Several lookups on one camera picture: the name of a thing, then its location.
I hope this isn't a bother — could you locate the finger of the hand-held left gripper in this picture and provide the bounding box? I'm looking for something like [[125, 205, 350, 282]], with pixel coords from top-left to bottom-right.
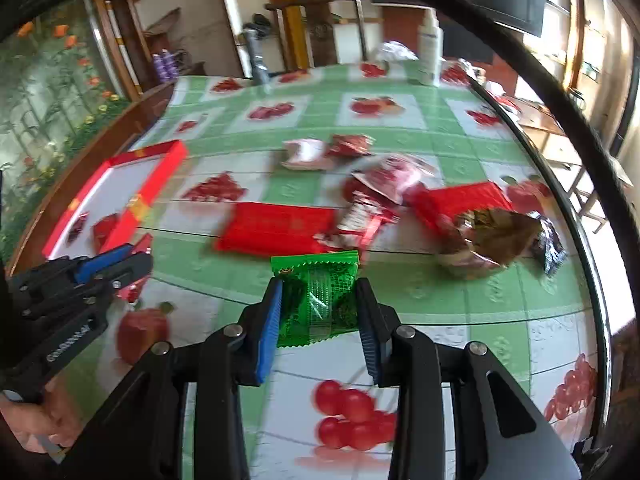
[[10, 244, 138, 295], [22, 253, 154, 322]]

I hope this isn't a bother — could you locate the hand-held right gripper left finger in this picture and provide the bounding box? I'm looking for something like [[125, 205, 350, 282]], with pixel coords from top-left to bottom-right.
[[60, 276, 286, 480]]

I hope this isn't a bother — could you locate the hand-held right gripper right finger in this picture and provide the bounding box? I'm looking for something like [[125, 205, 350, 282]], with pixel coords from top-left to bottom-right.
[[354, 278, 582, 480]]

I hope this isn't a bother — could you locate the green snack packet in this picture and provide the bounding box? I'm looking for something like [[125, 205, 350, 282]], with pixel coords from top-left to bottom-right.
[[270, 250, 361, 349]]

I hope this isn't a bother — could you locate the red gift box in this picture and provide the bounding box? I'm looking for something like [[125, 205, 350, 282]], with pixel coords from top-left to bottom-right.
[[42, 140, 190, 261]]

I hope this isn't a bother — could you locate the red white snack packet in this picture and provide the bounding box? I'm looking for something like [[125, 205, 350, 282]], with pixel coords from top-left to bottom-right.
[[314, 192, 401, 264]]

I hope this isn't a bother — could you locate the person's left hand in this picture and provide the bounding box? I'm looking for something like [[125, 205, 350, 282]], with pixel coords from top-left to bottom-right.
[[0, 385, 84, 461]]

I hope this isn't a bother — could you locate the dark red packet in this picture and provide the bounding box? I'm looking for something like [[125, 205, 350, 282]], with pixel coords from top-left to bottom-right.
[[67, 212, 91, 246]]

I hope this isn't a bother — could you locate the brown snack bag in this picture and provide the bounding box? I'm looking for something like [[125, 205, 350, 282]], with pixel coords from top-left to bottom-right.
[[435, 207, 543, 279]]

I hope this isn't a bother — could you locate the red white snack bag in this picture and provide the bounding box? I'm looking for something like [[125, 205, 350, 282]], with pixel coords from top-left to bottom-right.
[[350, 155, 437, 204]]

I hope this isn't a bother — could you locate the white pink snack packet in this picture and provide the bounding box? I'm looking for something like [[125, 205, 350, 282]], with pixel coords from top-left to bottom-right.
[[280, 138, 336, 171]]

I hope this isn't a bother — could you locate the dark snack packet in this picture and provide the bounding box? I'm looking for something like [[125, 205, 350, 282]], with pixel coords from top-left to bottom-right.
[[527, 211, 569, 277]]

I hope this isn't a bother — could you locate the fruit print tablecloth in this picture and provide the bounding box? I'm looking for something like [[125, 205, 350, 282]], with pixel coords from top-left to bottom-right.
[[100, 60, 602, 480]]

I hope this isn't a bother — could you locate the grey metal flask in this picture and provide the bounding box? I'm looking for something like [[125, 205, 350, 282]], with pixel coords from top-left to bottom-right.
[[245, 30, 272, 84]]

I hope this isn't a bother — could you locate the wooden stool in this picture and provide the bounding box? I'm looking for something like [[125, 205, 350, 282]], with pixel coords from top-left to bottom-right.
[[565, 159, 609, 234]]

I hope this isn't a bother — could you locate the wooden cabinet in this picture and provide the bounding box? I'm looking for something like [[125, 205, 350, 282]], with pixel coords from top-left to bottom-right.
[[510, 95, 587, 167]]

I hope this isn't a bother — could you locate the white plastic bag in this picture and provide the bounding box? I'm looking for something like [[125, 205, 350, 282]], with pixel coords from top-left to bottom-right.
[[375, 41, 419, 64]]

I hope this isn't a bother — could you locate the white spray bottle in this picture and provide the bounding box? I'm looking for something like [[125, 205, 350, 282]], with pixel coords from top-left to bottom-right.
[[417, 7, 445, 86]]

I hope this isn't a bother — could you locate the wooden chair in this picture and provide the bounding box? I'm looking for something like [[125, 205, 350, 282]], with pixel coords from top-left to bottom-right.
[[265, 0, 372, 69]]

